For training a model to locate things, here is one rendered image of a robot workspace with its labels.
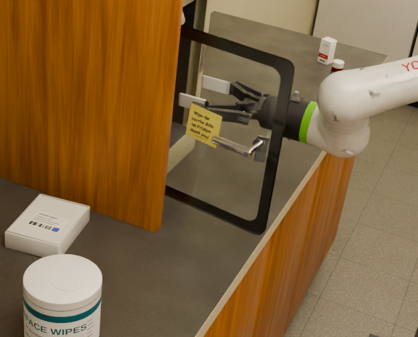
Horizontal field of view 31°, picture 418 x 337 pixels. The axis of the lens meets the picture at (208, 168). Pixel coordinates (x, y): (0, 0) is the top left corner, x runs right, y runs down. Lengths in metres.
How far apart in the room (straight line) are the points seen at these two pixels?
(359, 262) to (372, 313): 0.32
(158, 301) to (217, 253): 0.21
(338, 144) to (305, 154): 0.47
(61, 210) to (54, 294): 0.41
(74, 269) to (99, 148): 0.39
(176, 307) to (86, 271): 0.24
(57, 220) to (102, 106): 0.26
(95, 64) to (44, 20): 0.14
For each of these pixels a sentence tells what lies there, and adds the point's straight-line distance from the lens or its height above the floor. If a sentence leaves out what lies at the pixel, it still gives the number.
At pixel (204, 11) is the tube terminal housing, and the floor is 1.31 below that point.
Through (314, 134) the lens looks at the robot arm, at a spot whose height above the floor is 1.19.
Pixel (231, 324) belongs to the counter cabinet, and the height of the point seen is 0.69.
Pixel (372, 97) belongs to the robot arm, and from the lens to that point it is 1.49.
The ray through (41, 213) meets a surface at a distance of 1.63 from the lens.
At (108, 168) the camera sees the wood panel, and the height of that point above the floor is 1.06.
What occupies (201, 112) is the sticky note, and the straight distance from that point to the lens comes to 1.54.
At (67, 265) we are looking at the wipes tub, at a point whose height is 1.09.
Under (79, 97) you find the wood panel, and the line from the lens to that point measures 1.59.
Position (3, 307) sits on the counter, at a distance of 1.46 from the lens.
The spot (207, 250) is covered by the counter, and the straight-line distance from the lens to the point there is 1.62.
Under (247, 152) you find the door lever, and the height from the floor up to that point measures 1.21.
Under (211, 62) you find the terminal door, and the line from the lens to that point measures 1.49.
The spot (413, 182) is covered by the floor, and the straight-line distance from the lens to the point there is 4.00.
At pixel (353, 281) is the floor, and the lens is 3.19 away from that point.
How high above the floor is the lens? 1.91
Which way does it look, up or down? 31 degrees down
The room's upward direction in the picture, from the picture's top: 7 degrees clockwise
